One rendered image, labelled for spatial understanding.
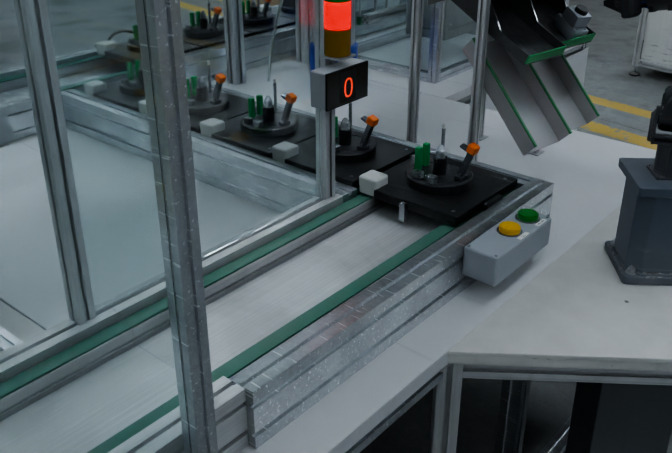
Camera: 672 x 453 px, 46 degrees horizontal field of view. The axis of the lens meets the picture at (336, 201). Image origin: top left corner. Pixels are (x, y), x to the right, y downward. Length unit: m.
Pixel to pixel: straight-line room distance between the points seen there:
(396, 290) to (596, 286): 0.44
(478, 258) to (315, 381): 0.41
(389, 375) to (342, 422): 0.13
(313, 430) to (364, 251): 0.44
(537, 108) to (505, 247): 0.52
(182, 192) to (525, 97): 1.18
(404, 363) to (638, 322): 0.44
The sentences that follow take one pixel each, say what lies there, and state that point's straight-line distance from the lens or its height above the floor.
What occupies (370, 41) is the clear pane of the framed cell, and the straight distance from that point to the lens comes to 2.82.
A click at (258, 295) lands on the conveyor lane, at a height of 0.92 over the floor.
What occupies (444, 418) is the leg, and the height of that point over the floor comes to 0.69.
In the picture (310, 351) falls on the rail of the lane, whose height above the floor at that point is 0.96.
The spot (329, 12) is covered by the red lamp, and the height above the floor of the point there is 1.34.
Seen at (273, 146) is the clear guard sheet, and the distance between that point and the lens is 1.46.
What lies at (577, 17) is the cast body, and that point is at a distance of 1.90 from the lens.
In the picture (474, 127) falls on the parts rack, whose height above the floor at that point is 1.03.
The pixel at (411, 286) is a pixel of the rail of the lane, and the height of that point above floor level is 0.95.
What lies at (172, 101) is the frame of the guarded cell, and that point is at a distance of 0.79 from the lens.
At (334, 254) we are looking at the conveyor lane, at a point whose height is 0.92.
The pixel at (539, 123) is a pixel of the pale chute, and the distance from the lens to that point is 1.87.
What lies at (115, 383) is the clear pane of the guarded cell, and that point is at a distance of 0.89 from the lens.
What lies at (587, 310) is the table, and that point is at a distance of 1.51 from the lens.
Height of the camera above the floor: 1.66
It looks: 26 degrees down
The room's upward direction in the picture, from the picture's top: straight up
